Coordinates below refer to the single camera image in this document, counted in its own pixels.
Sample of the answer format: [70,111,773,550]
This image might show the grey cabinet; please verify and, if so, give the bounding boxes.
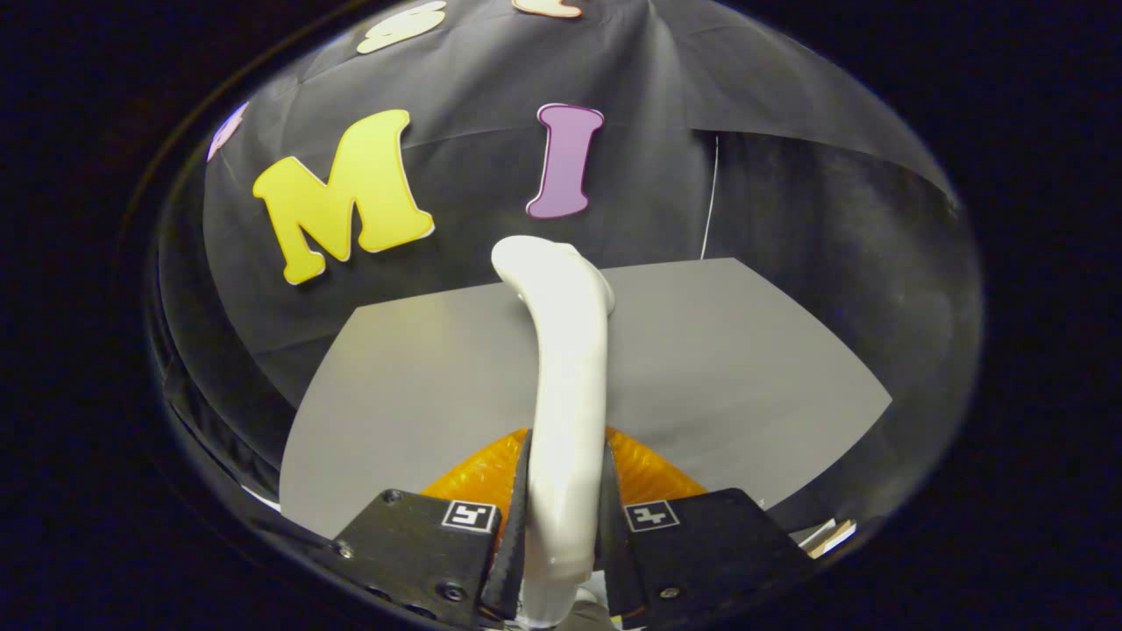
[279,257,893,540]

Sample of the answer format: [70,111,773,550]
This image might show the white and tan boards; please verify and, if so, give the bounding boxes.
[789,517,858,560]

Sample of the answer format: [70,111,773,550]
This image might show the black backdrop cloth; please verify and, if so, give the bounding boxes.
[153,0,983,544]

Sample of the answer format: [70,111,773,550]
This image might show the thin white cable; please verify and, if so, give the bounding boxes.
[699,136,720,260]

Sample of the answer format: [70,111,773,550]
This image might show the white garment steamer wand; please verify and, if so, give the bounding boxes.
[491,235,616,627]

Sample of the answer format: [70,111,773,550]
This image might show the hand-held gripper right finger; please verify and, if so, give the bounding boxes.
[601,425,816,630]

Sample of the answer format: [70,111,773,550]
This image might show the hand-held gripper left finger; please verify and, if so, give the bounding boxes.
[329,428,534,627]

